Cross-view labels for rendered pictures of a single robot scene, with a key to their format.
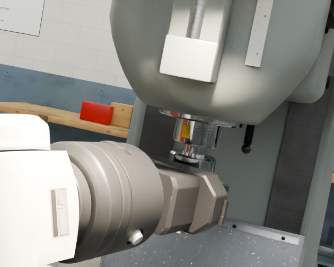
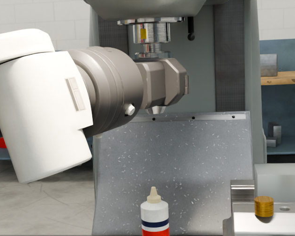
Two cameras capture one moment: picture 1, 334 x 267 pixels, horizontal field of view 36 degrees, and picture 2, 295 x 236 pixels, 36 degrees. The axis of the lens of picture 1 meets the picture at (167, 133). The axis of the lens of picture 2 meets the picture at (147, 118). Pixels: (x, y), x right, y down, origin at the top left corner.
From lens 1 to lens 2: 10 cm
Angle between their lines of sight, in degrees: 6
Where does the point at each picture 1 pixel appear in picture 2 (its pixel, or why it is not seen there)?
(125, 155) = (106, 52)
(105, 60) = (44, 29)
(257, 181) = (203, 77)
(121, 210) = (115, 88)
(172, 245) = (149, 145)
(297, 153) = (229, 47)
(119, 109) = not seen: hidden behind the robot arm
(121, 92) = not seen: hidden behind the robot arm
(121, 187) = (111, 72)
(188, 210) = (160, 87)
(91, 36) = (25, 11)
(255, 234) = (211, 119)
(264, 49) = not seen: outside the picture
